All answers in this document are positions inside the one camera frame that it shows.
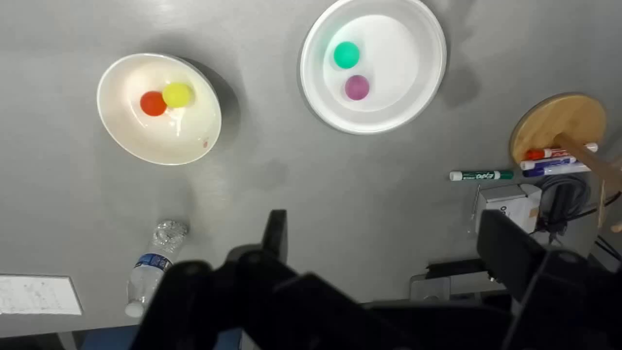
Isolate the blue marker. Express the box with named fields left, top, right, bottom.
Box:
left=520, top=158, right=594, bottom=179

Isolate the small white box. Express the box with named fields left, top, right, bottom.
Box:
left=483, top=183, right=545, bottom=236

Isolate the green marker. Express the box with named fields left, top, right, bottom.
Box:
left=448, top=168, right=518, bottom=183

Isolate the orange ball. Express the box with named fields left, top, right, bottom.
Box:
left=139, top=90, right=170, bottom=119

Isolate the purple ball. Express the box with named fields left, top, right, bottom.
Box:
left=343, top=74, right=372, bottom=104

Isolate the white plate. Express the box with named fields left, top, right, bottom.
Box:
left=298, top=0, right=450, bottom=137

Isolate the clear plastic water bottle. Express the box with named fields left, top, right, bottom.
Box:
left=125, top=218, right=191, bottom=319

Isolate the white bowl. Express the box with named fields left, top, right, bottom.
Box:
left=96, top=51, right=224, bottom=168

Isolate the red marker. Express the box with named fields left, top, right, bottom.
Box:
left=524, top=146, right=572, bottom=164

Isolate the green ball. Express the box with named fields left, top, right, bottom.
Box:
left=333, top=41, right=362, bottom=73

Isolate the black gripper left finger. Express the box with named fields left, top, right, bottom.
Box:
left=261, top=209, right=291, bottom=261

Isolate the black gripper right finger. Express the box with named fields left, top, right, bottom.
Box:
left=477, top=211, right=553, bottom=300

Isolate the wooden mug tree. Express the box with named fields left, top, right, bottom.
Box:
left=510, top=94, right=622, bottom=236

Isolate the yellow ball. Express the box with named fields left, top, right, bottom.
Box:
left=160, top=80, right=197, bottom=111

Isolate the white paper sheet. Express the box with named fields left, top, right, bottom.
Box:
left=0, top=275, right=84, bottom=318

